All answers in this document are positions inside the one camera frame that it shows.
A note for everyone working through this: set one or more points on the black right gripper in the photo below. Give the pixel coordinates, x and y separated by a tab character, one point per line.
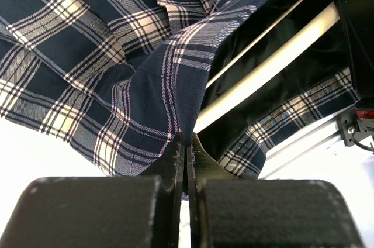
356	17

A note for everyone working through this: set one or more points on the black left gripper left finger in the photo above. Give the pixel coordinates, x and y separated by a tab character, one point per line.
141	211

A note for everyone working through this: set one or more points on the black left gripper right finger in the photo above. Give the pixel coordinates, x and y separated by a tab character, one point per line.
227	211

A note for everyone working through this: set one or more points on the navy plaid skirt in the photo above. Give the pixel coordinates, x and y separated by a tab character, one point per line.
119	79

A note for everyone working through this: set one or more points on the aluminium mounting rail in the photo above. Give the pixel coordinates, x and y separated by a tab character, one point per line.
318	134

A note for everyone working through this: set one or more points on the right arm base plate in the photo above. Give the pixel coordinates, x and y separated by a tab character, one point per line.
354	125

